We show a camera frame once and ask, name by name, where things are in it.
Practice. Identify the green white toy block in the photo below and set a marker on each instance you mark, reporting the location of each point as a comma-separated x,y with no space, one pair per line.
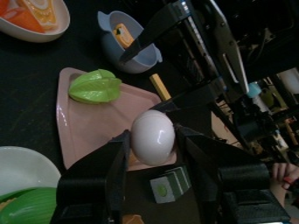
167,186

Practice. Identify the orange toy citrus slice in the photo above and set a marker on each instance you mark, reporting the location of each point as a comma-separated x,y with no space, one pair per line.
43,11

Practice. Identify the white empty bowl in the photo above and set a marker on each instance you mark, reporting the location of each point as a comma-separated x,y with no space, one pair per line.
23,169

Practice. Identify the white toy egg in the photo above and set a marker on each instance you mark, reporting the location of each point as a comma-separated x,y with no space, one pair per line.
151,137

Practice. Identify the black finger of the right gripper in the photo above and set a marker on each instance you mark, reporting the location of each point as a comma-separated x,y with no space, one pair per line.
191,97
155,27

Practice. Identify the white bowl with fruit slices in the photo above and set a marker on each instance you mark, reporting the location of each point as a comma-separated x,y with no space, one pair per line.
35,35

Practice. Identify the red orange toy wedge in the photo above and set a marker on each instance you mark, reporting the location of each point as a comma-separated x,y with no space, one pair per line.
23,22

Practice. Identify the green toy starfruit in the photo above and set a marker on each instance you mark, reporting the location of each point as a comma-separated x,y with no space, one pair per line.
95,87

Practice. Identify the yellow toy stick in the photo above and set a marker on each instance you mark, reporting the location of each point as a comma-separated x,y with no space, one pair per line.
161,87

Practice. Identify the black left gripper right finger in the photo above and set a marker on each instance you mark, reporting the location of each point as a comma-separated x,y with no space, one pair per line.
218,175

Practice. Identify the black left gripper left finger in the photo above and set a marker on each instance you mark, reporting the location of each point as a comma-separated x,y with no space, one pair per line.
91,178

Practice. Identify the blue toy pot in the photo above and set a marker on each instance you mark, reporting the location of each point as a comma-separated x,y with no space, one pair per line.
145,58

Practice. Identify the person's hand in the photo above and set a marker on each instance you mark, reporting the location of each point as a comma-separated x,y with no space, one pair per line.
285,172

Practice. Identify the yellow orange toy piece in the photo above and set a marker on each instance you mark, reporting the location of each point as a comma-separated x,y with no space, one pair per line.
123,35

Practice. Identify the green ribbed toy vegetable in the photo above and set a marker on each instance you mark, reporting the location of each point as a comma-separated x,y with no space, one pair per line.
32,207

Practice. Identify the pink plastic tray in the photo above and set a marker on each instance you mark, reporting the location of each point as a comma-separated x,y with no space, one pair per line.
94,125

